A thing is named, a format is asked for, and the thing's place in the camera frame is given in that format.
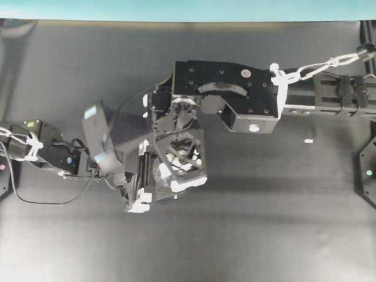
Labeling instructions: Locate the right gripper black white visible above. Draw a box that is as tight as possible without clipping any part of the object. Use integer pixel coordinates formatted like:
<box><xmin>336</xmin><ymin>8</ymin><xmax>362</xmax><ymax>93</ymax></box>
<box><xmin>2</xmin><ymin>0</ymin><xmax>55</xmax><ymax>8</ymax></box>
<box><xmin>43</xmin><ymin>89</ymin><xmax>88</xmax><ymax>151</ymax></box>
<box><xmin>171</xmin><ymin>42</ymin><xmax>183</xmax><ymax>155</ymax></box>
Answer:
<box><xmin>142</xmin><ymin>78</ymin><xmax>202</xmax><ymax>132</ymax></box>

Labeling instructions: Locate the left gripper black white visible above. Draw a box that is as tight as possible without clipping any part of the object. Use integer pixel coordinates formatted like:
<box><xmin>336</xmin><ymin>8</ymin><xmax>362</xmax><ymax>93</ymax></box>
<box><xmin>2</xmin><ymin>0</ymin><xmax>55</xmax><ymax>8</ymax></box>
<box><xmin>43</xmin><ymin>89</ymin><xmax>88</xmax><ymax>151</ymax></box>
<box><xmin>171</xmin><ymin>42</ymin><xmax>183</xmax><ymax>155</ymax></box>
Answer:
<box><xmin>118</xmin><ymin>130</ymin><xmax>207</xmax><ymax>213</ymax></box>

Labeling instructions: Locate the clear plastic bottle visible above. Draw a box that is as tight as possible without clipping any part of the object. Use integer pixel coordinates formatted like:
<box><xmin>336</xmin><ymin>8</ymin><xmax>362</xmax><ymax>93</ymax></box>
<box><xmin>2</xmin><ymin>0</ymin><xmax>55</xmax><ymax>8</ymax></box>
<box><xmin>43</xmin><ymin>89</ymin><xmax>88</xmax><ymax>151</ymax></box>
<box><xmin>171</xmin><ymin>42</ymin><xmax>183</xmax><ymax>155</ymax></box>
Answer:
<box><xmin>152</xmin><ymin>158</ymin><xmax>207</xmax><ymax>197</ymax></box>

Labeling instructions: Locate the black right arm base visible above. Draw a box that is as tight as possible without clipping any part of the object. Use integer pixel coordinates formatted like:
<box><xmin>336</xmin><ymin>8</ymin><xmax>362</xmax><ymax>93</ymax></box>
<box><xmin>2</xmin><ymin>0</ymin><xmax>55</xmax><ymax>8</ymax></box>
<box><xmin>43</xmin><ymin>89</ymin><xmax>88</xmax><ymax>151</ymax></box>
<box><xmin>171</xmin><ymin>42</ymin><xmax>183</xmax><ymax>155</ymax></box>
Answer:
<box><xmin>354</xmin><ymin>137</ymin><xmax>375</xmax><ymax>210</ymax></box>

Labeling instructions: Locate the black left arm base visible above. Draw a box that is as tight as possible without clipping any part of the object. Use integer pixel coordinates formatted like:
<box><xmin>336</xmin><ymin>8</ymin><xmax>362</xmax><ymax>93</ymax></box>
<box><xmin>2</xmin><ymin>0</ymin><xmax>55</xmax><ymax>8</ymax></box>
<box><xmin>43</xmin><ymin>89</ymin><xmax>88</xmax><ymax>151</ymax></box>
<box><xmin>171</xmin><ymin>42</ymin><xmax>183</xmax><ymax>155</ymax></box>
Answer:
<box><xmin>0</xmin><ymin>156</ymin><xmax>21</xmax><ymax>200</ymax></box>

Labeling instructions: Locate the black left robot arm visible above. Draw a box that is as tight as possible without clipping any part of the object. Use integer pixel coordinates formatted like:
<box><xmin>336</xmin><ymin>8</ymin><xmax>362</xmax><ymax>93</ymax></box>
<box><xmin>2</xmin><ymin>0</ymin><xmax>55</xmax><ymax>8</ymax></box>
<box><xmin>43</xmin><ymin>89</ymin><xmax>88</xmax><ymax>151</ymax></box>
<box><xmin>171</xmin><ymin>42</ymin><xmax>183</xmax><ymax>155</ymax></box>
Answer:
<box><xmin>1</xmin><ymin>120</ymin><xmax>207</xmax><ymax>213</ymax></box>

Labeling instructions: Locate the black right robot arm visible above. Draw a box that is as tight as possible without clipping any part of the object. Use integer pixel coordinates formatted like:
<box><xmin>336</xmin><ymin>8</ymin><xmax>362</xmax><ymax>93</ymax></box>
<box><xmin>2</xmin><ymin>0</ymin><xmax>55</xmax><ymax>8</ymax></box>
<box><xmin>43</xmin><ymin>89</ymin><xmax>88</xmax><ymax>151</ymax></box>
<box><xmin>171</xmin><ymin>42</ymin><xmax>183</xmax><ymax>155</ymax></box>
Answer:
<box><xmin>142</xmin><ymin>61</ymin><xmax>375</xmax><ymax>134</ymax></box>

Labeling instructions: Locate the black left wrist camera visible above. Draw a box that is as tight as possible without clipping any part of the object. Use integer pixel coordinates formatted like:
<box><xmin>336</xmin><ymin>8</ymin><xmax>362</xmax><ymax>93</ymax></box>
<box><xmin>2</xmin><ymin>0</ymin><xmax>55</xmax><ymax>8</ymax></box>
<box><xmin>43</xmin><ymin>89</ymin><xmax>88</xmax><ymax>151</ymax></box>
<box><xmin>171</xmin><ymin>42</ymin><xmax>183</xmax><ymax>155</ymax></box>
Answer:
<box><xmin>82</xmin><ymin>102</ymin><xmax>126</xmax><ymax>187</ymax></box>

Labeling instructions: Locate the thin black left cable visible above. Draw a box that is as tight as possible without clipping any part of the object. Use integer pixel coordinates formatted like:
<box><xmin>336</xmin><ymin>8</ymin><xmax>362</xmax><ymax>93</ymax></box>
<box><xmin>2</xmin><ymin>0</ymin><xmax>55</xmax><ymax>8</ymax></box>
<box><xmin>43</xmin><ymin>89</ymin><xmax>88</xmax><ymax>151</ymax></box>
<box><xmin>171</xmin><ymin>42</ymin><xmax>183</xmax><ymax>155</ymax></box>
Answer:
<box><xmin>5</xmin><ymin>93</ymin><xmax>156</xmax><ymax>205</ymax></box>

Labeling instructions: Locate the white braided right cable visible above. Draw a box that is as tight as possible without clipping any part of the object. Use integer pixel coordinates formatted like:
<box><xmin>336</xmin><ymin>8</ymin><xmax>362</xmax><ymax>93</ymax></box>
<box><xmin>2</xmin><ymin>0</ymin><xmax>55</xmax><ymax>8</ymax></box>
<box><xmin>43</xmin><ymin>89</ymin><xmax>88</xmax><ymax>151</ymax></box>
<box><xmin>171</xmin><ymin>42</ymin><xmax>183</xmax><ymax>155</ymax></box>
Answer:
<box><xmin>269</xmin><ymin>51</ymin><xmax>362</xmax><ymax>118</ymax></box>

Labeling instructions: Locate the black cables right rear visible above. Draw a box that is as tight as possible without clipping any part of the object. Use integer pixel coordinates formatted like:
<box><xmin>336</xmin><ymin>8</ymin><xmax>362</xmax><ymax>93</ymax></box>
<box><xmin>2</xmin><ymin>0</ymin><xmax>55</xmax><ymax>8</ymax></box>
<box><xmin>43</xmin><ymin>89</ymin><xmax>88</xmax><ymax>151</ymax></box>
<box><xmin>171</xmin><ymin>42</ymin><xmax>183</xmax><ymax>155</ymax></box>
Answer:
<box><xmin>358</xmin><ymin>19</ymin><xmax>376</xmax><ymax>76</ymax></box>

